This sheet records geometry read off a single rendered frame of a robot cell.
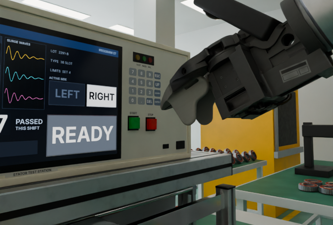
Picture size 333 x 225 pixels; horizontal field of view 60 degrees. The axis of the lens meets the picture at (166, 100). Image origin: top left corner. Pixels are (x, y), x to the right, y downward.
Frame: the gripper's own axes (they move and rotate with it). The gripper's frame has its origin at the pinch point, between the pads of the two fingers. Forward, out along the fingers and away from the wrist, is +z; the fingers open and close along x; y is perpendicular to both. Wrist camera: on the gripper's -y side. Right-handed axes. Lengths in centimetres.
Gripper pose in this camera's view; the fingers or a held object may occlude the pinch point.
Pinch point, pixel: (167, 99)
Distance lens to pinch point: 40.4
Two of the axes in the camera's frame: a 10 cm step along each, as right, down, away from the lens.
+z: -6.8, 4.6, 5.7
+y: 3.1, 8.9, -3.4
